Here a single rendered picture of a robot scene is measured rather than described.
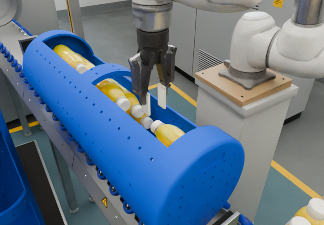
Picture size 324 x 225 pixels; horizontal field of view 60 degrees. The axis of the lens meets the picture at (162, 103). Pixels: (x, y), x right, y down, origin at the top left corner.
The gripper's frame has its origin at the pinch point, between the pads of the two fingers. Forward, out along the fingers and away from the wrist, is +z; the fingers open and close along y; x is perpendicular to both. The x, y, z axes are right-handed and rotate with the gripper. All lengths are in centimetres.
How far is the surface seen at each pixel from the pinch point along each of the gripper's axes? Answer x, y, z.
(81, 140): -8.5, 18.8, 9.9
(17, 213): -43, 41, 62
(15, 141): -170, 23, 120
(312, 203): 41.3, -10.9, 9.6
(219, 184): 25.0, 0.1, 10.7
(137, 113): -8.7, 0.1, 9.3
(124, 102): -8.4, 4.4, 3.4
